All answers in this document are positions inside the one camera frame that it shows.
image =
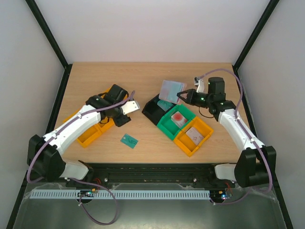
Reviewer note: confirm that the yellow single storage bin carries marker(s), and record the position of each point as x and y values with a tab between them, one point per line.
185	143

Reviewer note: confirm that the teal card stack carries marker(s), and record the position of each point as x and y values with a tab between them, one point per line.
165	105

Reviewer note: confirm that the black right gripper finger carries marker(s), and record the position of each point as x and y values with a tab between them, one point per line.
189	91
184	98

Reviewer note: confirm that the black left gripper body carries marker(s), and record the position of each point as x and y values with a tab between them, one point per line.
118	122

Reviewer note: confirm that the white slotted cable duct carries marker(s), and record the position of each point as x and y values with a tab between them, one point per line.
122	194

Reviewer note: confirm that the black storage bin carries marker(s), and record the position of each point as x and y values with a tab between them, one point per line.
153	112

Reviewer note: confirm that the yellow triple storage bin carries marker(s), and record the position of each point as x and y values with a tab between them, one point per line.
94	132

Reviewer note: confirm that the green storage bin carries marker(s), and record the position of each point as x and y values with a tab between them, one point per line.
167	126

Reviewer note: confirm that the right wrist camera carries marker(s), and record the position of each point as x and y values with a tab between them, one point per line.
198	82

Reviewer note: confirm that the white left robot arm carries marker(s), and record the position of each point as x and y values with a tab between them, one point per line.
45	153

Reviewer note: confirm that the pale pink card stack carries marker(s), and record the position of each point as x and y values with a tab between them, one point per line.
195	135

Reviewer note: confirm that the red dot card stack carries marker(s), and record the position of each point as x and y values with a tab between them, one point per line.
178	119

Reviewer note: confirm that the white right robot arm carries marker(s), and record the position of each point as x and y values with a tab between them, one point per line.
256	163

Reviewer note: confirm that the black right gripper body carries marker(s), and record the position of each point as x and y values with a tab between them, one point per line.
190	96

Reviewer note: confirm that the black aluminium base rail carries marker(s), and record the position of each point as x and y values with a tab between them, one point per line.
196	175

